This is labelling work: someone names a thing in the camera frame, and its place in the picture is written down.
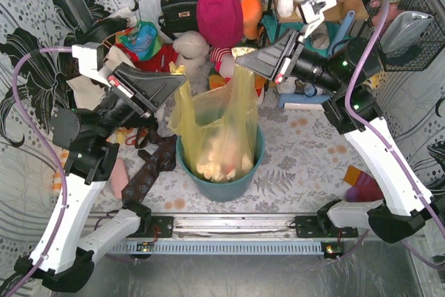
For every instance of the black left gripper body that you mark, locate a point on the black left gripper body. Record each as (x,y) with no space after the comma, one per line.
(128,99)

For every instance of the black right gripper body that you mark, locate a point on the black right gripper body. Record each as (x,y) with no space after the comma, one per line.
(289,62)

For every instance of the yellow trash bag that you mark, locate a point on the yellow trash bag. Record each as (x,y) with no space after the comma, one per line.
(218,128)

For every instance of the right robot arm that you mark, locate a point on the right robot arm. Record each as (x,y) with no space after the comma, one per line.
(406,204)

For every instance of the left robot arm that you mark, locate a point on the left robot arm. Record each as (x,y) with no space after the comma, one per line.
(64,259)

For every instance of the cream canvas tote bag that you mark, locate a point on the cream canvas tote bag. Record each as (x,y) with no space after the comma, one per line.
(88,95)

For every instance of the magenta felt bag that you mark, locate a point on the magenta felt bag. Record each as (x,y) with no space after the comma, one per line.
(220,22)

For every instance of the red cloth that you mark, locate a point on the red cloth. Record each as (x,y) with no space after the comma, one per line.
(157,63)

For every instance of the blue lint roller mop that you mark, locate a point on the blue lint roller mop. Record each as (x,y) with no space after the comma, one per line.
(325,40)

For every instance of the teal folded cloth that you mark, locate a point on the teal folded cloth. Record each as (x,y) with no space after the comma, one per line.
(275,30)

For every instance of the colorful printed scarf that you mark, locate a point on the colorful printed scarf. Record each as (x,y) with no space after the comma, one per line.
(140,43)

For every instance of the cream plush sheep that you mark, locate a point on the cream plush sheep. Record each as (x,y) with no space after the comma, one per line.
(192,49)

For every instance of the pink striped plush doll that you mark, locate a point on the pink striped plush doll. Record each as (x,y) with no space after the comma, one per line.
(224,61)

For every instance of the orange plush toy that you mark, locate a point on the orange plush toy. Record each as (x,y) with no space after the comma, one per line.
(252,13)

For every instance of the rainbow striped cloth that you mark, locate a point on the rainbow striped cloth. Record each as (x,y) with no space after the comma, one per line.
(216,81)

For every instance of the dark floral necktie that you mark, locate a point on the dark floral necktie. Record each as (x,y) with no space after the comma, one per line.
(149,168)

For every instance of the pink sponge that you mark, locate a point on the pink sponge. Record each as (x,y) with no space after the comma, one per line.
(119,178)

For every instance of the black hat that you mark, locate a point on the black hat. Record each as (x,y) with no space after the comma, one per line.
(102,30)

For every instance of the black leather handbag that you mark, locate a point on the black leather handbag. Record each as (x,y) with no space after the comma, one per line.
(178,16)

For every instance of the orange checkered towel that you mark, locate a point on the orange checkered towel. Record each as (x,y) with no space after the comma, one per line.
(57,183)

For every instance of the silver foil pouch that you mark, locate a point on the silver foil pouch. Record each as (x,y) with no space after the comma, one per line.
(404,31)

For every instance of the purple orange sock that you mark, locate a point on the purple orange sock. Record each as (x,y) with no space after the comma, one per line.
(363,188)

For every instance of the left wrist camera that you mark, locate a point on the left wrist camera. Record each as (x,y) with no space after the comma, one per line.
(94,65)

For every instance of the black wire basket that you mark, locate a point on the black wire basket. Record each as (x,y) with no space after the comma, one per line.
(422,53)

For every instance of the aluminium rail base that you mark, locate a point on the aluminium rail base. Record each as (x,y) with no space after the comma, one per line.
(213,234)

